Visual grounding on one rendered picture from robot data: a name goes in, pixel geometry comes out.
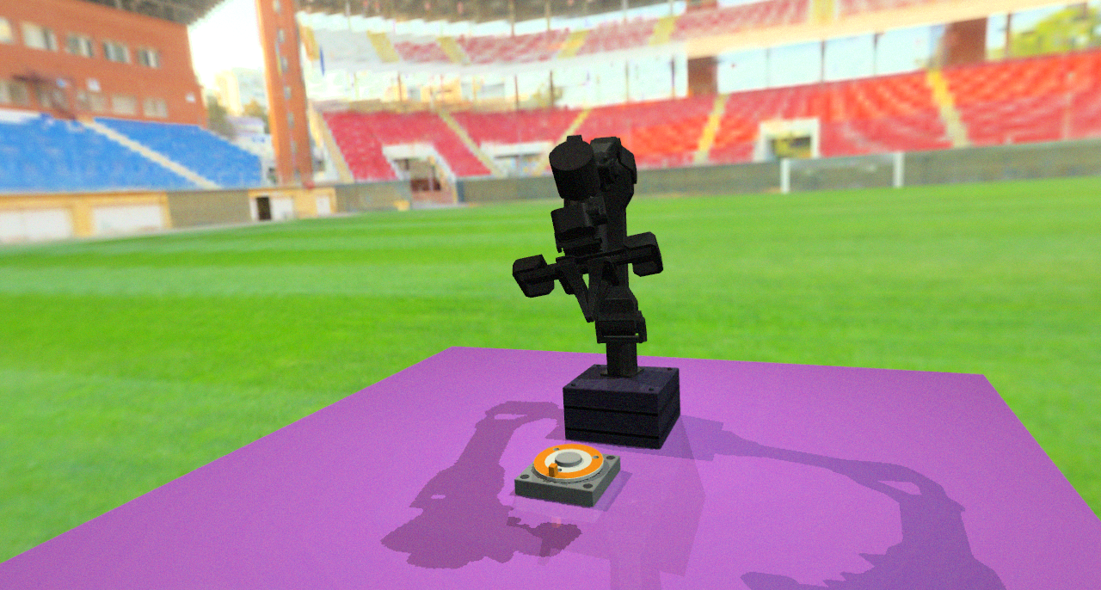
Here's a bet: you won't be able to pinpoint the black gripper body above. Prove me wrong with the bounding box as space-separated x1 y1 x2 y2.
513 223 663 298

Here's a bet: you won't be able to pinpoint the orange round plate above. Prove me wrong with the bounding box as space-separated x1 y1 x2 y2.
533 445 604 482

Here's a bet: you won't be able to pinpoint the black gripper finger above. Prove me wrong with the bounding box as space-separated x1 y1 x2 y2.
555 262 590 323
587 256 620 323

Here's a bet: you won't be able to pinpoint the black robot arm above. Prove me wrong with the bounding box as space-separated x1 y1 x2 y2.
549 135 647 378

